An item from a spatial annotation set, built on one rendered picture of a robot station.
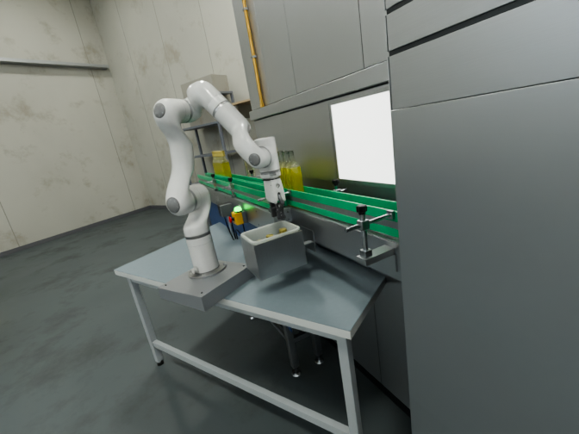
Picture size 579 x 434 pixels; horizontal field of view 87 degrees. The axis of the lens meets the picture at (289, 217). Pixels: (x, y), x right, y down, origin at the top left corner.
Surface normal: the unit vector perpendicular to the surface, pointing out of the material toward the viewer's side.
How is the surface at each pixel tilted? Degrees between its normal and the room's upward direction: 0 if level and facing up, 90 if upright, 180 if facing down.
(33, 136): 90
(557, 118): 90
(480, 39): 90
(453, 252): 90
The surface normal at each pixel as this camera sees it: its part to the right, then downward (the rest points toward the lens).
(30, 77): 0.82, 0.03
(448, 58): -0.88, 0.26
